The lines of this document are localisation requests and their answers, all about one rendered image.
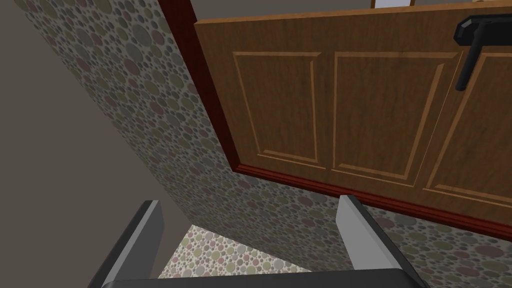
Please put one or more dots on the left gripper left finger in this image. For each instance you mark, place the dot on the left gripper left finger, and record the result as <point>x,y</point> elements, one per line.
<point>136,248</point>

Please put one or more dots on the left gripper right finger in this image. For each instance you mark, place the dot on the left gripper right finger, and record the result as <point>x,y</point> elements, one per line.
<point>366,240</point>

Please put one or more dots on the brown panelled wooden door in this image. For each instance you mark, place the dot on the brown panelled wooden door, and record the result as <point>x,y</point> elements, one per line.
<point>360,112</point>

